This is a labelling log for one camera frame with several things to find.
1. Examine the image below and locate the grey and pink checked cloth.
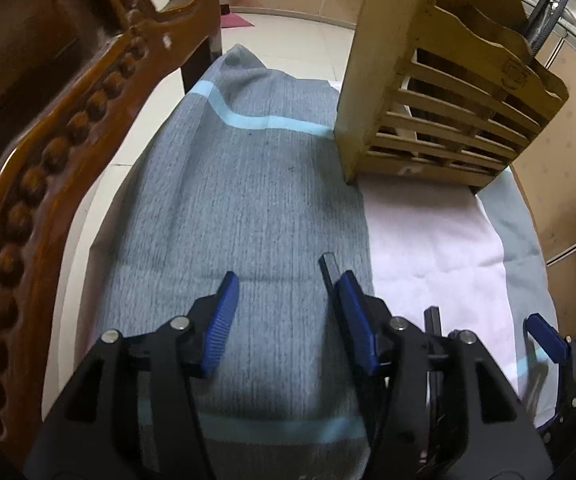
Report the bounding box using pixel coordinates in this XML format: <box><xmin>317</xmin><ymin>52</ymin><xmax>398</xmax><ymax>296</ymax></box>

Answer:
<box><xmin>43</xmin><ymin>44</ymin><xmax>563</xmax><ymax>480</ymax></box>

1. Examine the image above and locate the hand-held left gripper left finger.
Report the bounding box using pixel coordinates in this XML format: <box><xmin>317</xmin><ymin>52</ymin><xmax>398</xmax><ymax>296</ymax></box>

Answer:
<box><xmin>24</xmin><ymin>271</ymin><xmax>241</xmax><ymax>480</ymax></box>

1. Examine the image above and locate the red floor mat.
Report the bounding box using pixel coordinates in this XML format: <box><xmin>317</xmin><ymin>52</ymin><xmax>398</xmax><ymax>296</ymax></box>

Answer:
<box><xmin>220</xmin><ymin>14</ymin><xmax>255</xmax><ymax>30</ymax></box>

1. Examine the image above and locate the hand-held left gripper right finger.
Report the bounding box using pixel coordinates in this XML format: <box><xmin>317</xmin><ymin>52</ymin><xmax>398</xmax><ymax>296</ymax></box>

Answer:
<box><xmin>334</xmin><ymin>270</ymin><xmax>554</xmax><ymax>480</ymax></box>

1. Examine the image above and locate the slim black chopstick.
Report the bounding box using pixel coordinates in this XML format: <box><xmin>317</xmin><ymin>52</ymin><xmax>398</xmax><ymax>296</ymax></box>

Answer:
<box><xmin>319</xmin><ymin>253</ymin><xmax>343</xmax><ymax>301</ymax></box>

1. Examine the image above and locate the wooden slatted utensil holder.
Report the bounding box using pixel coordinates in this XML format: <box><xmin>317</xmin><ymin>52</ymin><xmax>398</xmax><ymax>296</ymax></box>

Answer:
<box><xmin>333</xmin><ymin>0</ymin><xmax>570</xmax><ymax>196</ymax></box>

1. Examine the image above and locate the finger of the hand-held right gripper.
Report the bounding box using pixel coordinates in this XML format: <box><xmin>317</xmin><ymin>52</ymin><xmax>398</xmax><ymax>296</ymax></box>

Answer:
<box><xmin>524</xmin><ymin>313</ymin><xmax>576</xmax><ymax>428</ymax></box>

